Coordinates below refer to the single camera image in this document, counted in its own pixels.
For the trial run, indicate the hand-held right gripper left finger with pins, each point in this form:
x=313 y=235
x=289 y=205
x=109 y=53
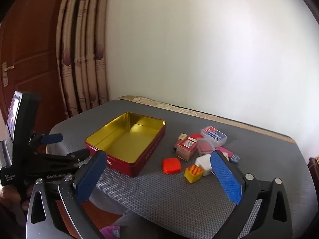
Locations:
x=89 y=178

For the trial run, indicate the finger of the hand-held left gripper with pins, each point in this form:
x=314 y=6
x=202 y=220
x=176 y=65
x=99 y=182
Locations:
x=74 y=155
x=52 y=138

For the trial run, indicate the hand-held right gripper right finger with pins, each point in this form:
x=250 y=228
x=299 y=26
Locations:
x=225 y=176

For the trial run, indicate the small blue round item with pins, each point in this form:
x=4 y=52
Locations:
x=234 y=158

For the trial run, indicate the pink rectangular box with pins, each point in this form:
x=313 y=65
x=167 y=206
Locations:
x=225 y=151

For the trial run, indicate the white charger block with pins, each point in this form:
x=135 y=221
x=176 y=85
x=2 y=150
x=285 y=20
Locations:
x=203 y=161

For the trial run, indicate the yellow red-striped small box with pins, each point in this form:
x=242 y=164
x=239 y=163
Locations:
x=193 y=173

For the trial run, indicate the clear plastic box red contents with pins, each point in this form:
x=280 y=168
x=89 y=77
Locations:
x=205 y=147

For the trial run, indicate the clear plastic box blue-red label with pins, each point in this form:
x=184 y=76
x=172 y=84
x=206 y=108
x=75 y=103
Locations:
x=214 y=134

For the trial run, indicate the red and white carton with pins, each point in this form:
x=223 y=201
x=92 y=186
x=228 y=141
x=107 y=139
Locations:
x=185 y=151

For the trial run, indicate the red tin box gold inside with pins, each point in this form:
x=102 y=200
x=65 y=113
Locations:
x=119 y=139

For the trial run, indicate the red rectangular box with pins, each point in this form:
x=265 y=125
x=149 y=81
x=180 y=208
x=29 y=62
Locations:
x=197 y=135

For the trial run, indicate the red square lid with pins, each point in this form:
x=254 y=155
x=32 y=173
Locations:
x=170 y=166

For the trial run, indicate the small beige cube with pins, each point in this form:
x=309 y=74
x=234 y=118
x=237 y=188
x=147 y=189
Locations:
x=182 y=136

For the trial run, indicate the person's left hand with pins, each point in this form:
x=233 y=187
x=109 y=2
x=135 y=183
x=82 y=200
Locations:
x=7 y=196

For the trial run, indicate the person's pink garment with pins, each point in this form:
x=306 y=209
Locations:
x=109 y=232

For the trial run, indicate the person's grey trousers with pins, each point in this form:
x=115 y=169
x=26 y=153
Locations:
x=134 y=222

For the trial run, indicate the brown wooden door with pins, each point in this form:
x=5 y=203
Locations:
x=32 y=54

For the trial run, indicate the grey mesh mat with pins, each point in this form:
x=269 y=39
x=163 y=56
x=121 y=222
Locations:
x=162 y=199

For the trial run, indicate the beige leaf-print curtain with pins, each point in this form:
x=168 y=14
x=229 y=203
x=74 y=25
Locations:
x=84 y=67

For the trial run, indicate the dark wooden furniture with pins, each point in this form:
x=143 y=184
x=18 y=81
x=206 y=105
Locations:
x=313 y=166

